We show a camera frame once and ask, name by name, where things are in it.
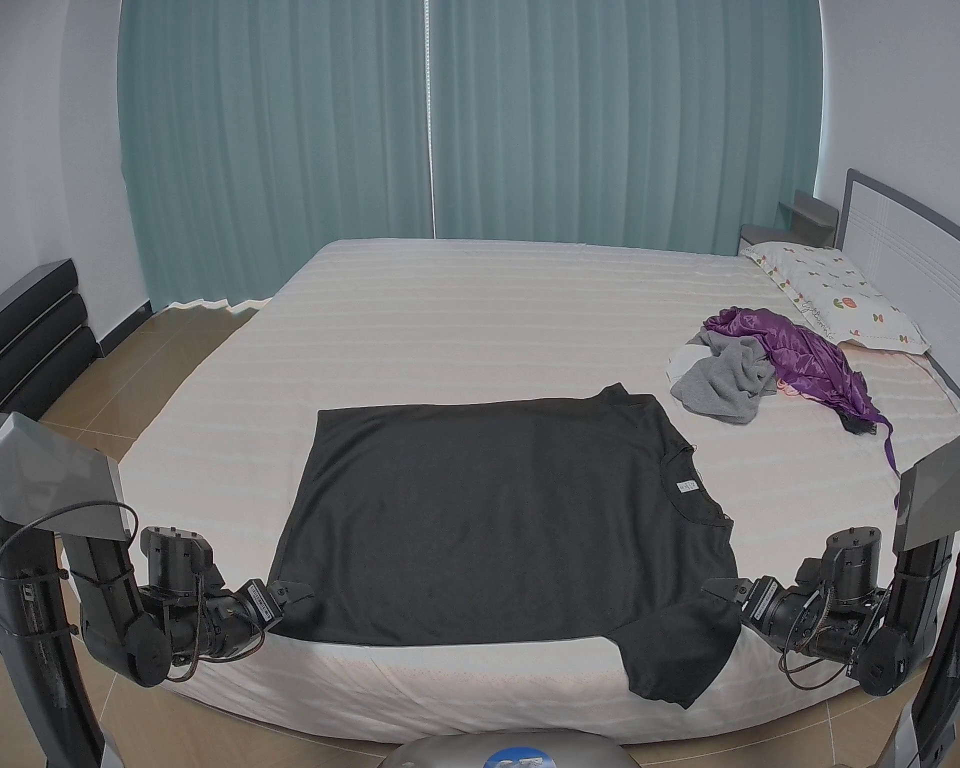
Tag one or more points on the bed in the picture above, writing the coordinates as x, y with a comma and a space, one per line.
465, 322

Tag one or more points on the purple satin garment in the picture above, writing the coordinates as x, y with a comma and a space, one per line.
799, 349

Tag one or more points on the pink garment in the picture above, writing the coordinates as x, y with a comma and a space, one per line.
789, 388

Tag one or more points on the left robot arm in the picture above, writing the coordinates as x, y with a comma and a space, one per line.
52, 480

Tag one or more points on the blue-green curtain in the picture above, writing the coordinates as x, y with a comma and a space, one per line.
277, 150
622, 120

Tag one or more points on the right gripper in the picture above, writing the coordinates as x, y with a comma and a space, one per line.
763, 606

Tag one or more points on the white printed pillow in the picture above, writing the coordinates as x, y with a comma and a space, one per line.
836, 292

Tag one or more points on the grey bedside table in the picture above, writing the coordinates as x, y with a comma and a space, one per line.
810, 214

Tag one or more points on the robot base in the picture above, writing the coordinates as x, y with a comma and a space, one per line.
502, 751

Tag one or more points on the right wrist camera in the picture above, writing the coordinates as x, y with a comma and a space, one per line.
810, 574

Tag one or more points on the black T-shirt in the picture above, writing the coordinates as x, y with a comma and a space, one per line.
487, 525

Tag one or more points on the grey garment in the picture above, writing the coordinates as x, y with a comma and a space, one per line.
716, 390

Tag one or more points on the black chest of drawers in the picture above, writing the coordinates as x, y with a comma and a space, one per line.
41, 330

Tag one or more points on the white garment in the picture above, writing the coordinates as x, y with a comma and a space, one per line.
682, 365

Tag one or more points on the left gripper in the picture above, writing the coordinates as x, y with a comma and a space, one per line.
261, 606

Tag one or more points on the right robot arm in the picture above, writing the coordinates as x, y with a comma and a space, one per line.
930, 495

